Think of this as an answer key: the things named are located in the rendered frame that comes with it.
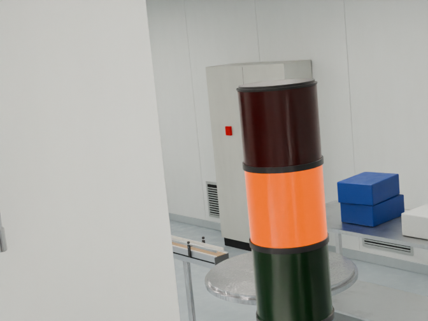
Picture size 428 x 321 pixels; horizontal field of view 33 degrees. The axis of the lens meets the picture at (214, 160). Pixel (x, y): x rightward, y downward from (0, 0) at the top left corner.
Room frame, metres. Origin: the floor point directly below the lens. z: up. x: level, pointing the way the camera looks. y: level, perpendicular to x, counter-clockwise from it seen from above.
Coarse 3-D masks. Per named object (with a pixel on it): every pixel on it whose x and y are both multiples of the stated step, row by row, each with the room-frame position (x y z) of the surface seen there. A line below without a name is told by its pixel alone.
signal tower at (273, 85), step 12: (252, 84) 0.45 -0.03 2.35; (264, 84) 0.44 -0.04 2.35; (276, 84) 0.44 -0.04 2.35; (288, 84) 0.43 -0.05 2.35; (300, 84) 0.43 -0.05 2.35; (312, 84) 0.43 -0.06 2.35; (252, 168) 0.43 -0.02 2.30; (264, 168) 0.43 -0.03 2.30; (276, 168) 0.43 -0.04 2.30; (288, 168) 0.42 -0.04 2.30; (300, 168) 0.43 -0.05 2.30; (312, 168) 0.43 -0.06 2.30; (324, 240) 0.43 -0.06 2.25; (264, 252) 0.43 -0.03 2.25; (276, 252) 0.43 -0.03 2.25; (288, 252) 0.42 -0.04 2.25; (300, 252) 0.42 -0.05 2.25
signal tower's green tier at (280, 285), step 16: (256, 256) 0.44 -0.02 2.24; (272, 256) 0.43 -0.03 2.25; (288, 256) 0.43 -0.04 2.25; (304, 256) 0.43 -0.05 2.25; (320, 256) 0.43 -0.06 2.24; (256, 272) 0.44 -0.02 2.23; (272, 272) 0.43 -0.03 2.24; (288, 272) 0.43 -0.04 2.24; (304, 272) 0.43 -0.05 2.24; (320, 272) 0.43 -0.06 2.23; (256, 288) 0.44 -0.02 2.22; (272, 288) 0.43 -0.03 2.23; (288, 288) 0.43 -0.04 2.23; (304, 288) 0.43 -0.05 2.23; (320, 288) 0.43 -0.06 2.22; (272, 304) 0.43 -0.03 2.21; (288, 304) 0.43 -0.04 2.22; (304, 304) 0.43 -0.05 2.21; (320, 304) 0.43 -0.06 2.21; (272, 320) 0.43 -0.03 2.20; (288, 320) 0.43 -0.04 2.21; (304, 320) 0.43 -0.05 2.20; (320, 320) 0.43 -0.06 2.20
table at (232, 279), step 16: (240, 256) 4.66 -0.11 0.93; (336, 256) 4.47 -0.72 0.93; (208, 272) 4.46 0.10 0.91; (224, 272) 4.36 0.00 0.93; (240, 272) 4.34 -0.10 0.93; (336, 272) 4.16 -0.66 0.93; (352, 272) 4.14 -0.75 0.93; (208, 288) 4.17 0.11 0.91; (224, 288) 4.08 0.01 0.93; (240, 288) 4.05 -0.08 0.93; (336, 288) 3.95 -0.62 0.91; (256, 304) 3.88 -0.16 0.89
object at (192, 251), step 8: (176, 240) 5.06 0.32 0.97; (184, 240) 5.09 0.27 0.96; (192, 240) 5.02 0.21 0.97; (176, 248) 5.02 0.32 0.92; (184, 248) 4.95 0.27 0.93; (192, 248) 4.95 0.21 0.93; (200, 248) 4.85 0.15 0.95; (208, 248) 4.78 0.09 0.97; (216, 248) 4.82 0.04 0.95; (176, 256) 5.02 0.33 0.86; (184, 256) 4.95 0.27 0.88; (192, 256) 4.88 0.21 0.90; (200, 256) 4.81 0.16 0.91; (208, 256) 4.74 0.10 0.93; (216, 256) 4.71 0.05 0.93; (224, 256) 4.75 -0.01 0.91; (200, 264) 4.82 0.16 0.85; (208, 264) 4.75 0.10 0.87; (216, 264) 4.70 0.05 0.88
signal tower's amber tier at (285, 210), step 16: (256, 176) 0.43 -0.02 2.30; (272, 176) 0.43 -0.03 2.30; (288, 176) 0.43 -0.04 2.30; (304, 176) 0.43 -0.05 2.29; (320, 176) 0.44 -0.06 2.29; (256, 192) 0.43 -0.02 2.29; (272, 192) 0.43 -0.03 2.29; (288, 192) 0.43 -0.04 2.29; (304, 192) 0.43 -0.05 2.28; (320, 192) 0.44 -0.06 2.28; (256, 208) 0.44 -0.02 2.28; (272, 208) 0.43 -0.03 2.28; (288, 208) 0.43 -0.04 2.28; (304, 208) 0.43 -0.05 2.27; (320, 208) 0.44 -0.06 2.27; (256, 224) 0.44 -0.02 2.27; (272, 224) 0.43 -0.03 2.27; (288, 224) 0.43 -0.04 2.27; (304, 224) 0.43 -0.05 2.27; (320, 224) 0.43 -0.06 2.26; (256, 240) 0.44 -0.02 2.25; (272, 240) 0.43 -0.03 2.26; (288, 240) 0.43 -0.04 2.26; (304, 240) 0.43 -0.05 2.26; (320, 240) 0.43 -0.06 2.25
